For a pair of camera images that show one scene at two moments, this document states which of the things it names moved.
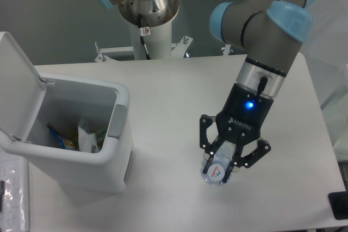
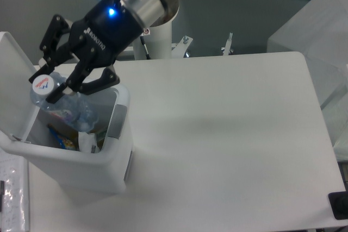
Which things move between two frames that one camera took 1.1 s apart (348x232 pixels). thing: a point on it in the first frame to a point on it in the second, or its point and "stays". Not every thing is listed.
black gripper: (245, 110) to (97, 39)
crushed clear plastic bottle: (219, 164) to (75, 108)
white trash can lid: (22, 90) stays
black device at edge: (339, 203) stays
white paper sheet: (14, 214) stays
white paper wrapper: (87, 142) stays
